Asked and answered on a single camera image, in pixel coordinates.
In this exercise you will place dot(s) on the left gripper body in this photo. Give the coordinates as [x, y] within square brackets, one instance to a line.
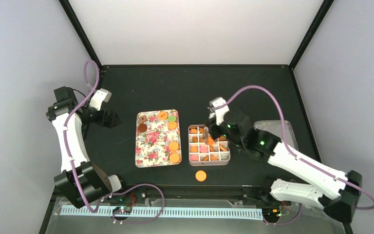
[100, 120]

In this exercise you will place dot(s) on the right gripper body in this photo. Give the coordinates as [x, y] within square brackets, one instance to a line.
[233, 139]

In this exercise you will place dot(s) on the pink divided cookie tin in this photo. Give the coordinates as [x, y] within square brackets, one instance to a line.
[218, 153]

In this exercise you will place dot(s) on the floral cookie tray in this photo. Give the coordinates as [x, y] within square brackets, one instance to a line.
[160, 145]

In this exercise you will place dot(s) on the metal tongs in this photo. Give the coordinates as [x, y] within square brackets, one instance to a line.
[205, 135]

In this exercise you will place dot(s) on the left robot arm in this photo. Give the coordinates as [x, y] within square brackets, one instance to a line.
[80, 180]

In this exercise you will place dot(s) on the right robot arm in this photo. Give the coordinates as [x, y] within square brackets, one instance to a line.
[335, 192]

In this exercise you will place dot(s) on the orange swirl cookie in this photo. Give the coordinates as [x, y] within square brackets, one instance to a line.
[209, 141]

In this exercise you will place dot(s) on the dark brown round cookie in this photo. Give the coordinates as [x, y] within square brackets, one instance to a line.
[142, 127]

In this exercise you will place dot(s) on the brown flower cookie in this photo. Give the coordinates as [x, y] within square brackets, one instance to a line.
[142, 119]

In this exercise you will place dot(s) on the white pink sandwich cookie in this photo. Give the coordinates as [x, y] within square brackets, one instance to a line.
[203, 149]

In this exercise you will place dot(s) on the clear plastic tin lid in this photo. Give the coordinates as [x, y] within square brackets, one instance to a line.
[275, 127]

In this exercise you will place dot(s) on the yellow cracker with red mark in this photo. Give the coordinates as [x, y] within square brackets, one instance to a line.
[162, 115]

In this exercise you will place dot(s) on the fallen orange round cracker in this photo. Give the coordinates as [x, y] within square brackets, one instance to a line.
[201, 176]

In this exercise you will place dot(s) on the green macaron cookie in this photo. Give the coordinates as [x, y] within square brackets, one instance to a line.
[172, 118]

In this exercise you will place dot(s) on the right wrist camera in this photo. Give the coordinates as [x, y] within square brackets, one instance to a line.
[217, 109]

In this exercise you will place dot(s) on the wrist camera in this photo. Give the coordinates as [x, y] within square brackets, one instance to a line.
[217, 109]
[100, 96]

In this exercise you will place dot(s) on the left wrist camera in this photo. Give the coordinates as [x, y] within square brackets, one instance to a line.
[100, 96]

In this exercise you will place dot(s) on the black frame post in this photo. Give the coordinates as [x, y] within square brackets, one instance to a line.
[72, 17]

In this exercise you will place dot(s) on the white slotted cable duct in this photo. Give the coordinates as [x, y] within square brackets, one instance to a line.
[167, 212]

